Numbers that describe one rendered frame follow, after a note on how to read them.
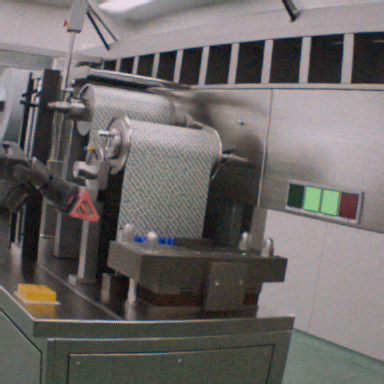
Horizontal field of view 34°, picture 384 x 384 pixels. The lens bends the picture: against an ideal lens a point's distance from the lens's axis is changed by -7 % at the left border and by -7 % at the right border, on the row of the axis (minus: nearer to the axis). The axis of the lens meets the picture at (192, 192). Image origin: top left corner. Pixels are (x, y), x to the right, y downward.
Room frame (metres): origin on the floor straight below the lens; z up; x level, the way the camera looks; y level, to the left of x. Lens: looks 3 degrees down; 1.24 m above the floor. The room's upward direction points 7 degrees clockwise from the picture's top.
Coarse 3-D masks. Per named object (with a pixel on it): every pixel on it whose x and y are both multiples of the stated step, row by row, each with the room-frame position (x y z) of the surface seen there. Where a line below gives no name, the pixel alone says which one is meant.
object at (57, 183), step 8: (56, 176) 1.43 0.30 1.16; (48, 184) 1.41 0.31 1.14; (56, 184) 1.42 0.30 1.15; (64, 184) 1.44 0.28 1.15; (72, 184) 1.44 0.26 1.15; (40, 192) 1.43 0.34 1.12; (48, 192) 1.42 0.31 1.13; (56, 192) 1.42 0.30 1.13; (64, 192) 1.43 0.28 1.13; (72, 192) 1.42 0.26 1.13; (48, 200) 1.49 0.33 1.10; (56, 200) 1.43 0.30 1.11; (64, 200) 1.42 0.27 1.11; (64, 208) 1.41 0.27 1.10
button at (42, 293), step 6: (18, 288) 1.34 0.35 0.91; (24, 288) 1.31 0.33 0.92; (30, 288) 1.32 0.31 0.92; (36, 288) 1.33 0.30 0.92; (42, 288) 1.34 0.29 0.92; (48, 288) 1.35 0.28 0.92; (24, 294) 1.30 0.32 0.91; (30, 294) 1.29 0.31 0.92; (36, 294) 1.30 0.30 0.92; (42, 294) 1.31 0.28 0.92; (48, 294) 1.32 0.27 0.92; (54, 294) 1.32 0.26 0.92; (30, 300) 1.30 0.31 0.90; (36, 300) 1.30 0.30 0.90; (42, 300) 1.31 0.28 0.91; (48, 300) 1.32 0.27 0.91; (54, 300) 1.33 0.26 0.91
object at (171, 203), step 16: (128, 176) 1.55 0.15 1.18; (144, 176) 1.57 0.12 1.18; (160, 176) 1.60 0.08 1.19; (176, 176) 1.62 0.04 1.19; (192, 176) 1.64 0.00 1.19; (208, 176) 1.67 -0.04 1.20; (128, 192) 1.55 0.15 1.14; (144, 192) 1.58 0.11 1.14; (160, 192) 1.60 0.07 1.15; (176, 192) 1.62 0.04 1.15; (192, 192) 1.65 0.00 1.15; (128, 208) 1.56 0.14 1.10; (144, 208) 1.58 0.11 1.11; (160, 208) 1.60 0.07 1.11; (176, 208) 1.63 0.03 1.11; (192, 208) 1.65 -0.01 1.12; (144, 224) 1.58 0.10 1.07; (160, 224) 1.60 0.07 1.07; (176, 224) 1.63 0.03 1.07; (192, 224) 1.65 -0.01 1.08
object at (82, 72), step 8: (72, 72) 1.85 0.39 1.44; (80, 72) 1.80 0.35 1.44; (88, 72) 1.80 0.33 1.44; (96, 72) 1.81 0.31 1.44; (104, 72) 1.82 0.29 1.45; (112, 72) 1.83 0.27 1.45; (112, 80) 1.90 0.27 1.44; (120, 80) 1.88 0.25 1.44; (128, 80) 1.86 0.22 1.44; (136, 80) 1.88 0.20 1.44; (144, 80) 1.89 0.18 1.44; (152, 80) 1.90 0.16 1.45; (160, 80) 1.92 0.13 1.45; (168, 88) 2.02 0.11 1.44; (176, 88) 2.01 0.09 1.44; (184, 88) 1.97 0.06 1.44
